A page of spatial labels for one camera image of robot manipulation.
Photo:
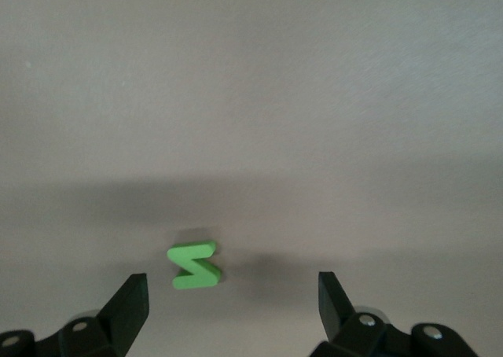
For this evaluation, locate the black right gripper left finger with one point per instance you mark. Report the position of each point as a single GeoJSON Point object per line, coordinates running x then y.
{"type": "Point", "coordinates": [122, 317]}

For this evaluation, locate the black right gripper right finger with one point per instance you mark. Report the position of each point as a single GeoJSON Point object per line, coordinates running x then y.
{"type": "Point", "coordinates": [340, 313]}

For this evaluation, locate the green letter N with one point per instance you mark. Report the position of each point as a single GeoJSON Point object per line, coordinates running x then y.
{"type": "Point", "coordinates": [194, 268]}

